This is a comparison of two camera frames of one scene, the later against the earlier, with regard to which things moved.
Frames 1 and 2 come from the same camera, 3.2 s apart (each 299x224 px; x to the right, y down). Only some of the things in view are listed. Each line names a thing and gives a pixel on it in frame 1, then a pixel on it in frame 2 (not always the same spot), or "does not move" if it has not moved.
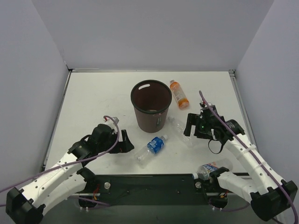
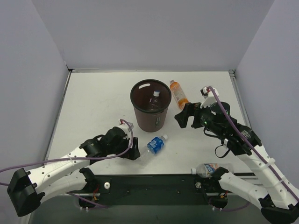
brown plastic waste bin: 151,99 does not move
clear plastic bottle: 178,129 to 153,101
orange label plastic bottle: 183,102 does not move
